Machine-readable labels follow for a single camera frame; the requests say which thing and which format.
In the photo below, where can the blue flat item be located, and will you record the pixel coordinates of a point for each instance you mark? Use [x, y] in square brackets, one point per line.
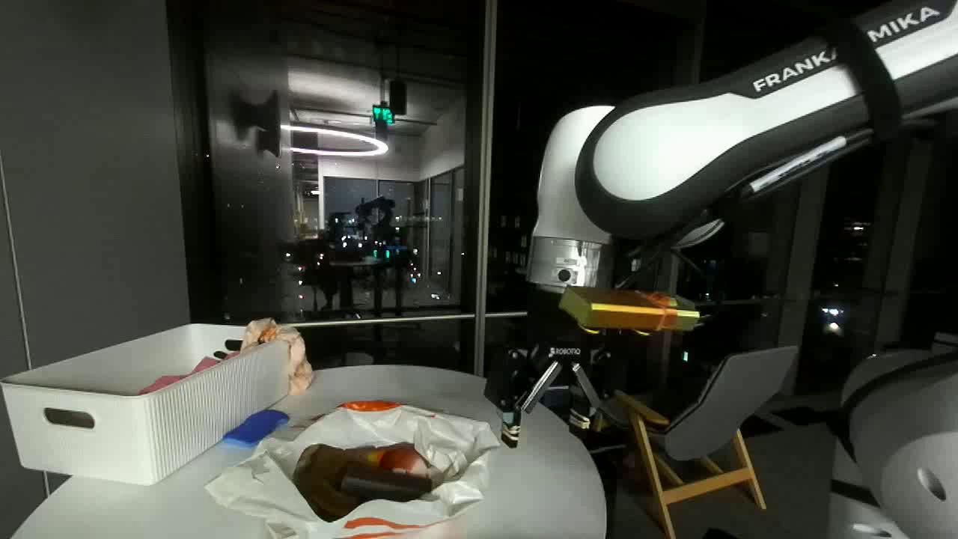
[256, 426]

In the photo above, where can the black duster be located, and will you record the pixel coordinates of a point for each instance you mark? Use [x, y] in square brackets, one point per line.
[385, 486]

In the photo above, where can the grey horizontal window rail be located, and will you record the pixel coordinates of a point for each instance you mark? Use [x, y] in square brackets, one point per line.
[398, 319]

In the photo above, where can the pink beige plush toy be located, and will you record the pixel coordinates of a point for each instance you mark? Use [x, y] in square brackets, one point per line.
[285, 346]

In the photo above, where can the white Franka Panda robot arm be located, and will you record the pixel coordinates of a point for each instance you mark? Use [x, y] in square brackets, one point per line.
[698, 130]

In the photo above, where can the yellow wrist camera box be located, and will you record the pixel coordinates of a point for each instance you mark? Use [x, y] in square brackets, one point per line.
[629, 308]

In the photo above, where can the brown moose toy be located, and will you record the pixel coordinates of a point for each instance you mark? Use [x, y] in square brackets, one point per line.
[319, 480]

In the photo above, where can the white plastic bag orange print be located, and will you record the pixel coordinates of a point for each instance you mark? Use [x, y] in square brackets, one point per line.
[249, 482]

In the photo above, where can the red item in bin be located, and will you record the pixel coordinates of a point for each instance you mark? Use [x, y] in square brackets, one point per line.
[175, 377]

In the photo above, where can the white plastic storage bin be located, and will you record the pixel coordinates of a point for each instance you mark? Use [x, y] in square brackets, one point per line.
[150, 428]

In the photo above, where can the red-orange round fruit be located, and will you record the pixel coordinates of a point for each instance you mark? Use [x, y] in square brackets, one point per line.
[398, 458]

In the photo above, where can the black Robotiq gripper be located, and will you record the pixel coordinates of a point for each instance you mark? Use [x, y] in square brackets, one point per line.
[557, 349]

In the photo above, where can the green exit sign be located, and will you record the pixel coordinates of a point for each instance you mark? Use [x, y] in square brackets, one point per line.
[385, 115]

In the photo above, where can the wooden folding chair grey seat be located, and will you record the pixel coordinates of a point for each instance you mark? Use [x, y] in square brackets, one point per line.
[728, 398]

